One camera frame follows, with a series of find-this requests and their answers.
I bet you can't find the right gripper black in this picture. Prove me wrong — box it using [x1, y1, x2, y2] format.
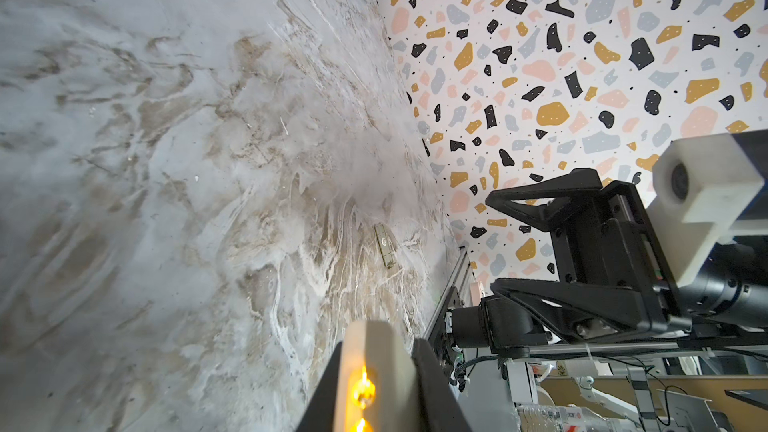
[485, 168, 684, 342]

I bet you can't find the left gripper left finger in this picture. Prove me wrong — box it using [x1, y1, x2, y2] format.
[296, 342, 342, 432]

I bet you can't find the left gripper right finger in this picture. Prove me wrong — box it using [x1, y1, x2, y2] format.
[411, 339, 471, 432]

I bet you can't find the white remote control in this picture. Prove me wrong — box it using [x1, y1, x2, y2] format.
[332, 321, 421, 431]

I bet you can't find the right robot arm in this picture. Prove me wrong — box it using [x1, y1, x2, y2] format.
[429, 168, 767, 375]

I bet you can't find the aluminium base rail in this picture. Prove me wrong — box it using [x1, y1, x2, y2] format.
[424, 246, 476, 349]

